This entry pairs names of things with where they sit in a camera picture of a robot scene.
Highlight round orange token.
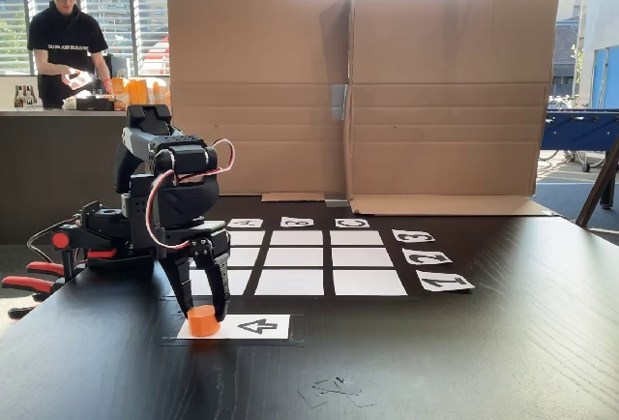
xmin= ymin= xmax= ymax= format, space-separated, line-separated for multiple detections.
xmin=187 ymin=306 xmax=222 ymax=339

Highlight white nine-square grid sheet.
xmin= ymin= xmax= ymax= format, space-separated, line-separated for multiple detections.
xmin=166 ymin=228 xmax=422 ymax=300

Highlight white arrow paper sheet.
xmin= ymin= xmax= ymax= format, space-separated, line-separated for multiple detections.
xmin=176 ymin=314 xmax=291 ymax=342

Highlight gray counter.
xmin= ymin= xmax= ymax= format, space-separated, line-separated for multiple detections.
xmin=0 ymin=108 xmax=170 ymax=245

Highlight paper label number 3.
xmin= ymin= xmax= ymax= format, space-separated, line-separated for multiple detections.
xmin=391 ymin=228 xmax=435 ymax=245

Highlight pack of bottles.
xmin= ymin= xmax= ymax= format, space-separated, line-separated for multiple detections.
xmin=14 ymin=84 xmax=38 ymax=109

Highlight paper label number 2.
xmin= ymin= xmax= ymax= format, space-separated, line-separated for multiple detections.
xmin=401 ymin=248 xmax=454 ymax=266

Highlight gray tape strip on seam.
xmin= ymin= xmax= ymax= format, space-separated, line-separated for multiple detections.
xmin=331 ymin=83 xmax=349 ymax=122

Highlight paper label number 1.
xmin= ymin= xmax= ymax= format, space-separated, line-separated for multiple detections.
xmin=415 ymin=272 xmax=476 ymax=292

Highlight person in black shirt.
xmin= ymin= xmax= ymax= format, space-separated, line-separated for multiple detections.
xmin=27 ymin=0 xmax=115 ymax=110

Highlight brown cardboard screen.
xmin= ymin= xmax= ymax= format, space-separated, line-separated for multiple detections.
xmin=166 ymin=0 xmax=562 ymax=218

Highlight dark wooden easel leg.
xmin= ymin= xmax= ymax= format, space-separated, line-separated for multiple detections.
xmin=575 ymin=138 xmax=619 ymax=235

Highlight blue foosball table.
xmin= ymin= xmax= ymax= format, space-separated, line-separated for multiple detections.
xmin=541 ymin=107 xmax=619 ymax=173

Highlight red white servo cable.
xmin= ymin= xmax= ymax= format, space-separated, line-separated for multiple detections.
xmin=146 ymin=137 xmax=237 ymax=253

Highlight black clamp long red handles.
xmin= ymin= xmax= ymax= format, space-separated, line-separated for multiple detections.
xmin=0 ymin=230 xmax=87 ymax=320

